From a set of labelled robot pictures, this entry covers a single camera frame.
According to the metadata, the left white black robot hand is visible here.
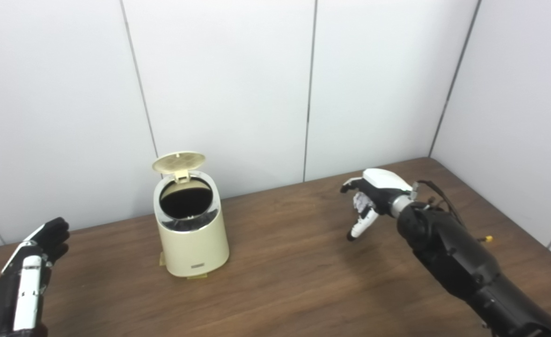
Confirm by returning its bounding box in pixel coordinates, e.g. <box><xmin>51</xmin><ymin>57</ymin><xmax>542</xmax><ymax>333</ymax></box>
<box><xmin>0</xmin><ymin>217</ymin><xmax>70</xmax><ymax>337</ymax></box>

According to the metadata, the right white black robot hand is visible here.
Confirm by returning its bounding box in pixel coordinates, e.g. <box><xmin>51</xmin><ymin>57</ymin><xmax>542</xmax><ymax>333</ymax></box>
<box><xmin>340</xmin><ymin>168</ymin><xmax>419</xmax><ymax>242</ymax></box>

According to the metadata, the white paper ball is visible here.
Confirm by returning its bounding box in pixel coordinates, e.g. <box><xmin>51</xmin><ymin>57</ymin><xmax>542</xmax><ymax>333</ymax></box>
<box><xmin>354</xmin><ymin>193</ymin><xmax>374</xmax><ymax>217</ymax></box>

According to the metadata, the cream-colored bin with lid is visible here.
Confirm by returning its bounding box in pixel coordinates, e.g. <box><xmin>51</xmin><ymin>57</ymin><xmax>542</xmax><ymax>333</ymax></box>
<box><xmin>152</xmin><ymin>151</ymin><xmax>230</xmax><ymax>278</ymax></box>

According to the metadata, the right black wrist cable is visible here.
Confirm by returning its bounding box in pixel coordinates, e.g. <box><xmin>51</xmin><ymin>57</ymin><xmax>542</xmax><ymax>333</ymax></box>
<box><xmin>411</xmin><ymin>180</ymin><xmax>465</xmax><ymax>227</ymax></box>

